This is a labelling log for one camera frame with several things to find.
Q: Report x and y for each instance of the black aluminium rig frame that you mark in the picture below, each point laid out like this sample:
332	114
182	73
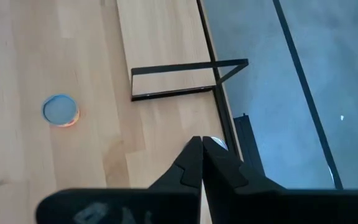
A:
225	118

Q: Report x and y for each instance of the short yellow pink-spotted can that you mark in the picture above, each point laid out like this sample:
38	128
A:
60	110

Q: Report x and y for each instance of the wooden shelf black metal legs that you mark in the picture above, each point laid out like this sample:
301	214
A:
160	37

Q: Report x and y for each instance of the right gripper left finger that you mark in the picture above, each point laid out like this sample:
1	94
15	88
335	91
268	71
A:
182	174

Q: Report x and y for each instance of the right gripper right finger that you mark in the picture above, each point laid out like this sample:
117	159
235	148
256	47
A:
228	180

